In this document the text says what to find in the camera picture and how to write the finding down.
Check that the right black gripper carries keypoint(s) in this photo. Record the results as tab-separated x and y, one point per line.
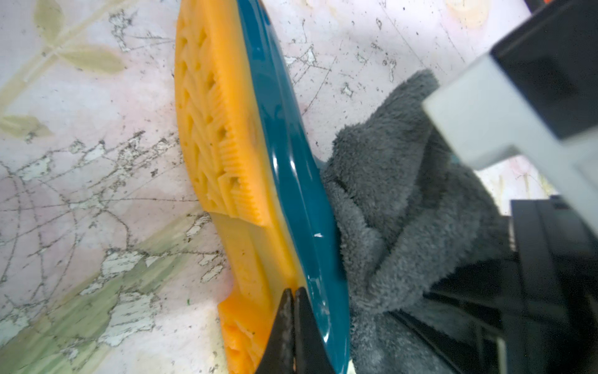
535	312

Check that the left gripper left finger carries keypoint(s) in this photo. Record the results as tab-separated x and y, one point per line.
278	358

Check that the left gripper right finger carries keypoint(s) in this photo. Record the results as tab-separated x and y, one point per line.
309	349

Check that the grey blue microfibre cloth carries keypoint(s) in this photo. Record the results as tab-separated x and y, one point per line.
409	215

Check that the green rubber boot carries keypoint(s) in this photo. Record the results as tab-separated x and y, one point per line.
253	172

